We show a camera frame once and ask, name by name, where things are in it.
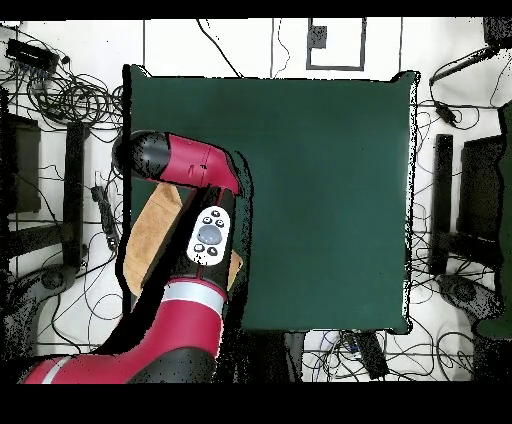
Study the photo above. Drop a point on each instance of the tan terry towel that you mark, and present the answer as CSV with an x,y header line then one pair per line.
x,y
148,240

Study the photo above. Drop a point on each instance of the dark green table cloth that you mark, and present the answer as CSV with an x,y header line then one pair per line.
x,y
320,160

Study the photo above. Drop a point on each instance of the black power strip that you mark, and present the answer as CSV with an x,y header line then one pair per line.
x,y
104,212

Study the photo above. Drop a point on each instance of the black stand bar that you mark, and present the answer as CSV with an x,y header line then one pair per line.
x,y
442,200
74,192

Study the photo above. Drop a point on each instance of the black power brick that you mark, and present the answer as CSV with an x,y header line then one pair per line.
x,y
372,356

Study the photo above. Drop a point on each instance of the black power adapter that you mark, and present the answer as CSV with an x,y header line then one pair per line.
x,y
446,112

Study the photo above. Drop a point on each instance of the dark square case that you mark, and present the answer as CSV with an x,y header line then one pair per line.
x,y
480,188
24,168

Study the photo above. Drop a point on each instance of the black rod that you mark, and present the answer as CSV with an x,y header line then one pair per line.
x,y
464,64

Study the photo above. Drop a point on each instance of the black electronics box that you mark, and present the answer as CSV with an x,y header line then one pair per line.
x,y
30,55

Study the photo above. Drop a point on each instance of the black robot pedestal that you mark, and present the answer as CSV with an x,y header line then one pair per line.
x,y
276,356

